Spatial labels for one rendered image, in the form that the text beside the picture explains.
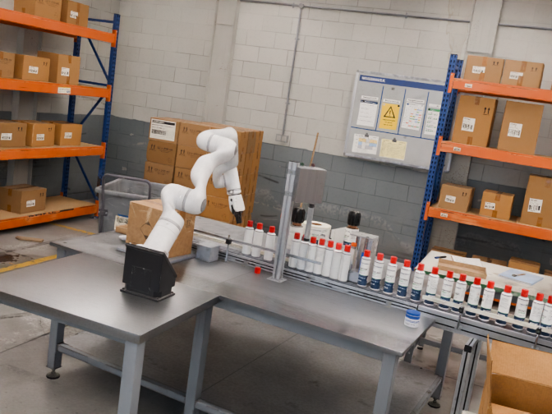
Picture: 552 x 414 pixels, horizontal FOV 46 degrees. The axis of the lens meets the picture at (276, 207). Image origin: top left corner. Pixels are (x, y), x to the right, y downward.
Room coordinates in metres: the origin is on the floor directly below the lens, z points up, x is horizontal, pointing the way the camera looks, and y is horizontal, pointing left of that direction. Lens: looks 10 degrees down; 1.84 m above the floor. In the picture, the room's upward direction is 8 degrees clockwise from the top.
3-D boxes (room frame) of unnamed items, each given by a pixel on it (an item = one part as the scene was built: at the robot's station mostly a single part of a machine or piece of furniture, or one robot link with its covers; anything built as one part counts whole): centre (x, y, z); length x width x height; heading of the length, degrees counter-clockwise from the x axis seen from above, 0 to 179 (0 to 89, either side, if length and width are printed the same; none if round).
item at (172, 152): (7.46, 0.90, 0.70); 1.20 x 0.82 x 1.39; 75
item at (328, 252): (3.52, -0.33, 0.98); 0.05 x 0.05 x 0.20
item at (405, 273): (3.32, -0.73, 0.98); 0.05 x 0.05 x 0.20
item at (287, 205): (3.49, -0.06, 1.16); 0.04 x 0.04 x 0.67; 64
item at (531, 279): (4.55, -1.83, 0.81); 0.32 x 0.24 x 0.01; 145
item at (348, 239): (4.10, -0.51, 1.04); 0.09 x 0.09 x 0.29
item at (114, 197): (5.95, 1.30, 0.48); 0.89 x 0.63 x 0.96; 178
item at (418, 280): (3.29, -0.80, 0.98); 0.05 x 0.05 x 0.20
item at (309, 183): (3.51, -0.15, 1.38); 0.17 x 0.10 x 0.19; 119
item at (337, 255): (3.49, -0.38, 0.98); 0.05 x 0.05 x 0.20
